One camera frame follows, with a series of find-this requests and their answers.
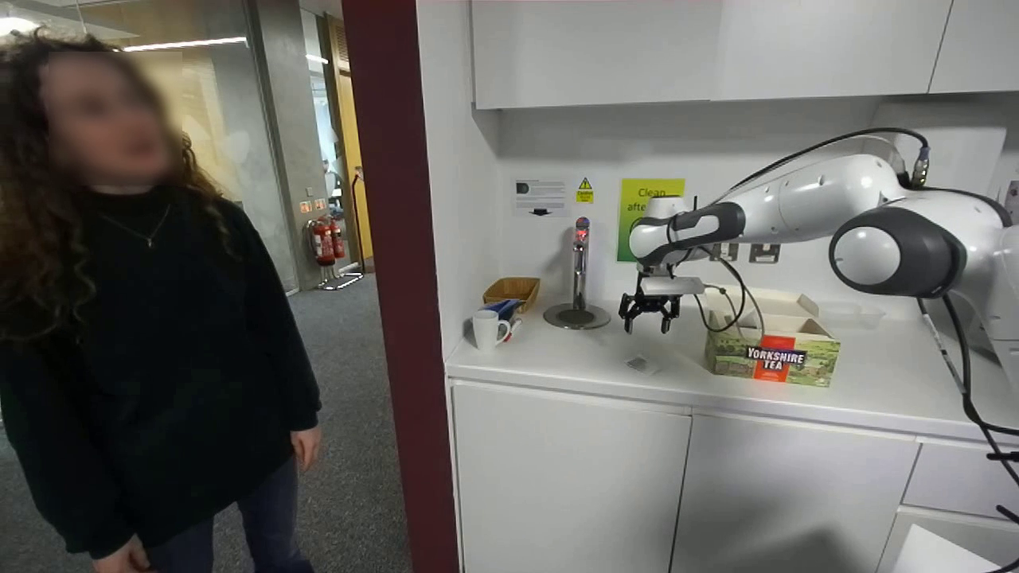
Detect curly haired woman in black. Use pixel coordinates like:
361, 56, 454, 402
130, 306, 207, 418
0, 36, 324, 573

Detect woman's left hand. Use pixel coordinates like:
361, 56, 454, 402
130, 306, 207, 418
288, 424, 324, 473

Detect white mug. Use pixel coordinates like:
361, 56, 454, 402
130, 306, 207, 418
466, 309, 519, 352

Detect green clean after use poster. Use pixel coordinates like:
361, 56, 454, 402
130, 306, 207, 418
613, 175, 688, 265

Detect ceiling light strip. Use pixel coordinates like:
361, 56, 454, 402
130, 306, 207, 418
130, 33, 250, 56

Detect metal stand holder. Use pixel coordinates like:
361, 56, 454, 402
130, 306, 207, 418
567, 212, 596, 321

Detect woman's right hand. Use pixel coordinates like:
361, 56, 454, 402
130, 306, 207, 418
92, 533, 152, 573

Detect round metal sink drain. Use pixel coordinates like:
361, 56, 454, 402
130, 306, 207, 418
542, 300, 613, 330

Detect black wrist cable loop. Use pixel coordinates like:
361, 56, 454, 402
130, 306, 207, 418
694, 247, 769, 337

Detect white notice label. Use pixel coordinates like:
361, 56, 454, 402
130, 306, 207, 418
508, 175, 570, 220

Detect white robot mounting table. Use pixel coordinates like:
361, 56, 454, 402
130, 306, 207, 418
889, 517, 1019, 573

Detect white cabinet drawer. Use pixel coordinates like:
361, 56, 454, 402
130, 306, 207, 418
900, 440, 1019, 523

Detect white lower cabinet door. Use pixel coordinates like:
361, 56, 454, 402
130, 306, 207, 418
448, 379, 694, 573
673, 406, 921, 573

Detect white upper cabinet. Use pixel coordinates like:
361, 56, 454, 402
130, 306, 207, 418
469, 0, 1019, 112

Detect black cable along forearm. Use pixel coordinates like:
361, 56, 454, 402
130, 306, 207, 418
730, 124, 937, 201

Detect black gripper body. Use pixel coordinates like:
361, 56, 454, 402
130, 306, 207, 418
619, 290, 681, 321

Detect green cardboard tea box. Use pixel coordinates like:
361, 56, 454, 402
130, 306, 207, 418
699, 282, 843, 388

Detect long black arm cable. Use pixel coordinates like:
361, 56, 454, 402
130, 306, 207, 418
918, 296, 1019, 573

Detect red fire extinguisher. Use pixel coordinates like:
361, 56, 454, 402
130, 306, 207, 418
308, 212, 347, 266

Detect dark red pillar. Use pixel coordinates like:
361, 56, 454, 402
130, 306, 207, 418
342, 0, 459, 573

